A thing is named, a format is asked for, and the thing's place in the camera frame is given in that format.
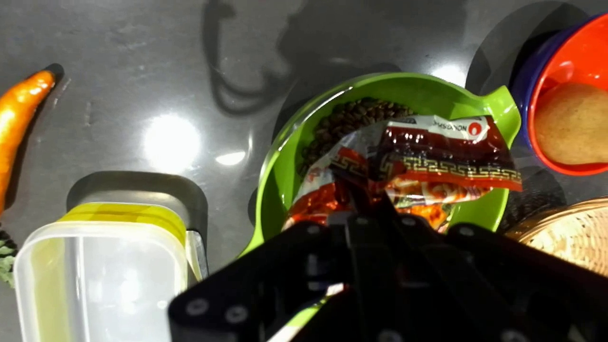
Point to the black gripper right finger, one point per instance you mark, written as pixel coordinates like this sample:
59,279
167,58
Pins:
481,286

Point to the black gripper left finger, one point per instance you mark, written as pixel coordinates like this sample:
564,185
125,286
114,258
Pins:
296,279

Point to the orange noodle packet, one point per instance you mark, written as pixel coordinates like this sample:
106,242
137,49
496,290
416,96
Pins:
437,159

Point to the green plastic bowl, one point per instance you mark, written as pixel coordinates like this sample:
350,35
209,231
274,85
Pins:
285,178

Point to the dark brown bowl contents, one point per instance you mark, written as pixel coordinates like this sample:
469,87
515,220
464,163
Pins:
353,121

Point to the red bowl with blue base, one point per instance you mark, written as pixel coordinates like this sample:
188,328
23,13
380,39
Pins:
570,58

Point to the empty oval wicker basket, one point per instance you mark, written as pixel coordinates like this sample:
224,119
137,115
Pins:
570,239

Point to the yellow container with clear lid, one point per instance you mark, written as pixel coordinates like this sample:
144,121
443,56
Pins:
95,279

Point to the orange toy carrot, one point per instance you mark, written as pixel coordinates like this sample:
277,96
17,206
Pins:
19,121

